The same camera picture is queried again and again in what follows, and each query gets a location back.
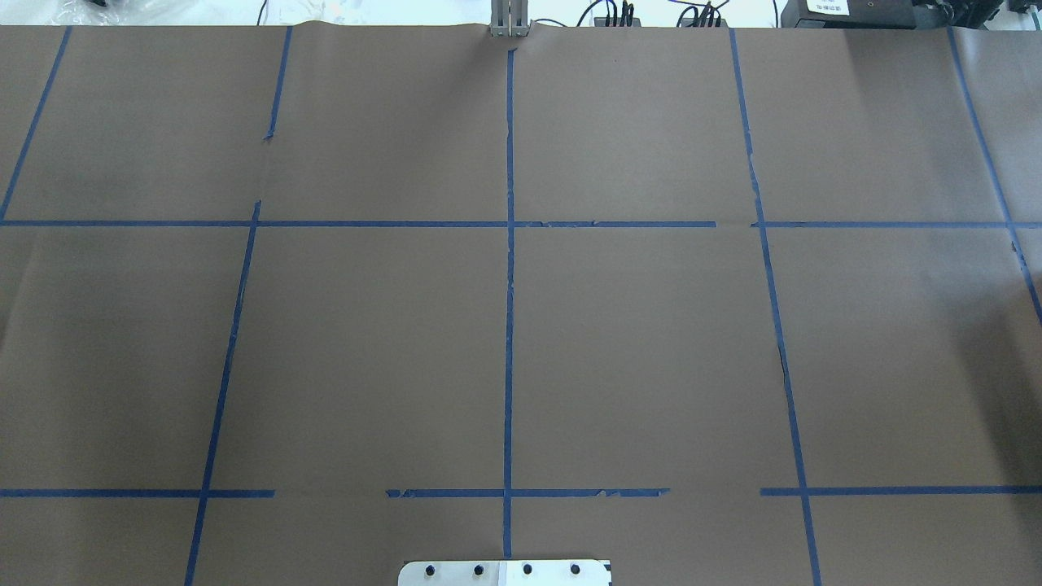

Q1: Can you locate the aluminium frame post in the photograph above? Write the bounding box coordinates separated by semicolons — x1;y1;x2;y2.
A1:
490;0;531;38

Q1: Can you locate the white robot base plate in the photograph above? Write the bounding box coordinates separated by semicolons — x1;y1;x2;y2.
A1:
397;559;613;585

